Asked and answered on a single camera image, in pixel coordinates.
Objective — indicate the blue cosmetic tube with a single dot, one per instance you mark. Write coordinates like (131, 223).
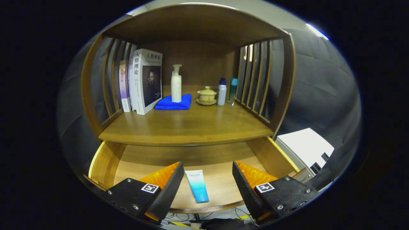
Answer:
(197, 188)

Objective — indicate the thin purple book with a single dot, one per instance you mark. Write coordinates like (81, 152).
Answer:
(124, 86)

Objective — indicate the white bottle with blue cap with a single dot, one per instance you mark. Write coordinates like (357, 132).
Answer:
(221, 94)

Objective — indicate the beige lidded teacup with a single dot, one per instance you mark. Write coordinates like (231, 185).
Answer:
(207, 95)

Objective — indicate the wooden drawer with black knob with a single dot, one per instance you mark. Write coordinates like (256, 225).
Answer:
(153, 159)

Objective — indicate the rectangular ceiling light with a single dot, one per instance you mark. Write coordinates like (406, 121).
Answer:
(316, 31)

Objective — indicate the thin white book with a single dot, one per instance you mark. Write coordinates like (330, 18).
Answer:
(131, 86)

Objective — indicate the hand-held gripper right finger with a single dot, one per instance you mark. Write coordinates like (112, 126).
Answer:
(247, 191)

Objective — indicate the teal transparent bottle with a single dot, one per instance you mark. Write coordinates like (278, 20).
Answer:
(233, 91)

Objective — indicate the blue folded cloth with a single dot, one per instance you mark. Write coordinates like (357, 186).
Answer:
(169, 103)

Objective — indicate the large white portrait book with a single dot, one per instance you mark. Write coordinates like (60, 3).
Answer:
(150, 83)

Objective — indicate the white pump bottle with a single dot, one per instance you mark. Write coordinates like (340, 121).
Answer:
(176, 89)

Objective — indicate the wooden countertop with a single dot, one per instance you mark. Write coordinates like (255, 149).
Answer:
(191, 124)

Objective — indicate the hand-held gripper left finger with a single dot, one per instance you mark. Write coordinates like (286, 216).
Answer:
(169, 191)

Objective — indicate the white grey appliance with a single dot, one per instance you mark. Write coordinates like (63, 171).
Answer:
(303, 143)

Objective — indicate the brown wooden cabinet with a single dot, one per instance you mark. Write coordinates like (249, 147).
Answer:
(191, 22)

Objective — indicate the beige saucer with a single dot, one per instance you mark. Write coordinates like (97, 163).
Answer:
(206, 103)

